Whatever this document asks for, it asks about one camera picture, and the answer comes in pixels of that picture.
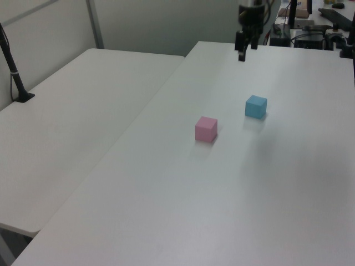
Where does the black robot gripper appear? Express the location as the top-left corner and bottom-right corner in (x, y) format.
(235, 0), (267, 62)

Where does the blue cube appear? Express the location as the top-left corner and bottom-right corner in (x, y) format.
(245, 94), (268, 120)

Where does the pink cube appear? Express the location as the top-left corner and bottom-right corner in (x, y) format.
(194, 116), (218, 142)

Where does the black tripod pole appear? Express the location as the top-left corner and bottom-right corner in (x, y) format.
(288, 0), (298, 30)

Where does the black electronics box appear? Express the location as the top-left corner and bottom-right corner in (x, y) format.
(294, 30), (326, 50)

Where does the cardboard box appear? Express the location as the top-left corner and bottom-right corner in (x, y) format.
(295, 0), (310, 18)

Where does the black flat bar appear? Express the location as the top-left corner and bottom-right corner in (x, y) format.
(317, 7), (353, 30)

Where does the black clamp mount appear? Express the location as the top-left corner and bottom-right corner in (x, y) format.
(324, 27), (355, 59)

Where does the grey wall partition post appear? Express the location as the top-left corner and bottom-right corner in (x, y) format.
(85, 0), (105, 49)

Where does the black camera stand pole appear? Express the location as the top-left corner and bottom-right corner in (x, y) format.
(0, 22), (36, 104)

